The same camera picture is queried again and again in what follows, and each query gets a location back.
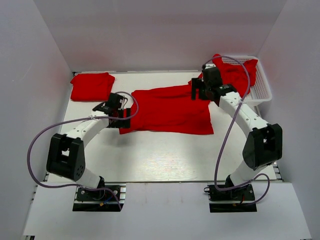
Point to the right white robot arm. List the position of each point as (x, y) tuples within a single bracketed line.
[(264, 141)]

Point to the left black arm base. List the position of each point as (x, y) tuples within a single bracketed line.
[(100, 201)]

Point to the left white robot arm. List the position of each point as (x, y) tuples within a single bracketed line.
[(66, 155)]

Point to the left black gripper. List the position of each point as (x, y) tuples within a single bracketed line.
[(125, 123)]

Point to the red t shirts in basket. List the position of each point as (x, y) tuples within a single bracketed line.
[(235, 74)]

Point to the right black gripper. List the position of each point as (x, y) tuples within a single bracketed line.
[(195, 83)]

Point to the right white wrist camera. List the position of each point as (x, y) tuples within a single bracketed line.
[(208, 66)]

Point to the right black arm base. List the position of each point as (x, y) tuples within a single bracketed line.
[(232, 201)]

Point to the white plastic basket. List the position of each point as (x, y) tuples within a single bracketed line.
[(260, 92)]

